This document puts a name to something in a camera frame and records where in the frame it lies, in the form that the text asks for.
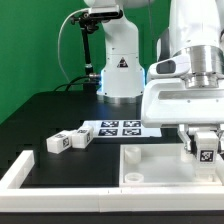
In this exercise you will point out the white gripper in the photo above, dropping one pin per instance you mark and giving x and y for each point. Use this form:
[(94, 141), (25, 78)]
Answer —
[(168, 102)]

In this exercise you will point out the white square table top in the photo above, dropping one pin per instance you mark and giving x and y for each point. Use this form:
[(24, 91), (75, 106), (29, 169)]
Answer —
[(162, 165)]

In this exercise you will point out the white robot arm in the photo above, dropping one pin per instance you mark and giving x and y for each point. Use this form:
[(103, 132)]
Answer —
[(196, 28)]

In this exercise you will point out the white tag sheet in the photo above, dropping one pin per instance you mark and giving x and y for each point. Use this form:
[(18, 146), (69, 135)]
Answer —
[(121, 129)]

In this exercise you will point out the white U-shaped fence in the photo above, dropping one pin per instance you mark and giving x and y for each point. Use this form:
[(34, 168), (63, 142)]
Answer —
[(13, 198)]

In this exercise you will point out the silver background camera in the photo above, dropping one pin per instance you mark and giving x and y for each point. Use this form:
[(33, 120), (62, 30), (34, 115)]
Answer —
[(105, 12)]

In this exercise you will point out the black camera stand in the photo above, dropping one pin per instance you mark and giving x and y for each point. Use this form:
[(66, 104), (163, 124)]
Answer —
[(87, 26)]

